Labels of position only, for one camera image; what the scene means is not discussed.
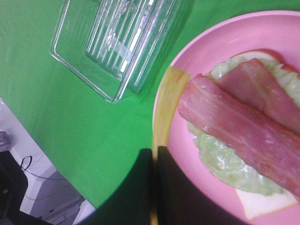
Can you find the green tablecloth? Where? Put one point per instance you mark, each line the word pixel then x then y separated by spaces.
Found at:
pixel 92 142

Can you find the black equipment beside table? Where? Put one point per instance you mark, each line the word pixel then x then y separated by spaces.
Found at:
pixel 13 186

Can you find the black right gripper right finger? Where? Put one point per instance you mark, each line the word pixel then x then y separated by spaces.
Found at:
pixel 179 202

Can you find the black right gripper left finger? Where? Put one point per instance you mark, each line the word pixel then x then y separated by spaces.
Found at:
pixel 130 202

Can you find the toy bread slice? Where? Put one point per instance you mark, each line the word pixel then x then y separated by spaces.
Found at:
pixel 256 205

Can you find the green toy lettuce leaf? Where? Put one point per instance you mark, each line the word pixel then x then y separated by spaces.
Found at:
pixel 222 160

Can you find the pink round plate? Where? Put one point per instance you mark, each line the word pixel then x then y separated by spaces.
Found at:
pixel 277 30

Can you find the toy bacon strip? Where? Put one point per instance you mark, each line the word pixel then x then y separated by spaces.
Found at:
pixel 268 147
pixel 253 84

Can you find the left clear plastic tray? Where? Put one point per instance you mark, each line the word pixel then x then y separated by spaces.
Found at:
pixel 111 45

